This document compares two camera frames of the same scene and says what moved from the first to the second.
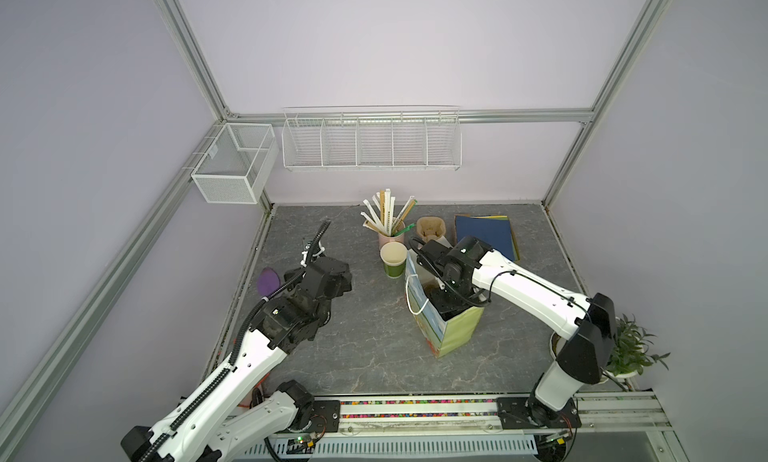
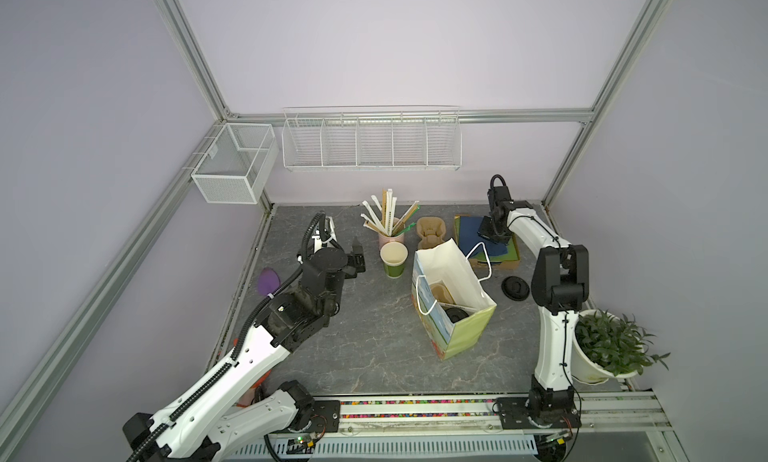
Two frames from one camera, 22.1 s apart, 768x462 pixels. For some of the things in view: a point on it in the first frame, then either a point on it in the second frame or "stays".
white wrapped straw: x=387 y=212 stays
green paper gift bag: x=443 y=335 stays
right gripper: x=435 y=295 -> x=503 y=239
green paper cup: x=393 y=256 stays
